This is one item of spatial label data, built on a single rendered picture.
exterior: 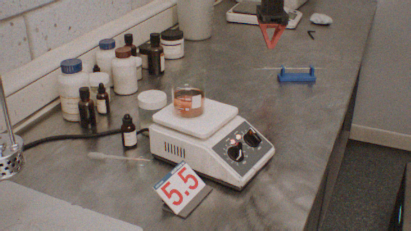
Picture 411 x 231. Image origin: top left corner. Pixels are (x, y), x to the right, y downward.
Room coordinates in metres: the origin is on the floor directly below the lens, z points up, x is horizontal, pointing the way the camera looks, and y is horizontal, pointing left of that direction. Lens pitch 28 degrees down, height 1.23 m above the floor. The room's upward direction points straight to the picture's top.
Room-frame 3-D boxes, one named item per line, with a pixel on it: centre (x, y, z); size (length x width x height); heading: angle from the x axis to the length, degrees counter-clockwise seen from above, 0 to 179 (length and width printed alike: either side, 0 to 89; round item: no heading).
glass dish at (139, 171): (0.67, 0.11, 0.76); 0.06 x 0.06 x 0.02
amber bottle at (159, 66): (1.14, 0.13, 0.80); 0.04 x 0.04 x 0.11
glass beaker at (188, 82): (0.74, 0.03, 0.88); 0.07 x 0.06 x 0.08; 72
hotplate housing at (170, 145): (0.73, 0.00, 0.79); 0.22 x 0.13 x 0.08; 56
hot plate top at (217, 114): (0.74, 0.02, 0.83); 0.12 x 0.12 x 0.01; 56
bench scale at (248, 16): (1.65, -0.23, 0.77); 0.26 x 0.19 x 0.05; 70
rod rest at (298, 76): (1.09, -0.24, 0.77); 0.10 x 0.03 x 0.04; 93
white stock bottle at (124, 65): (1.02, 0.20, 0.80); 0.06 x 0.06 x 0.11
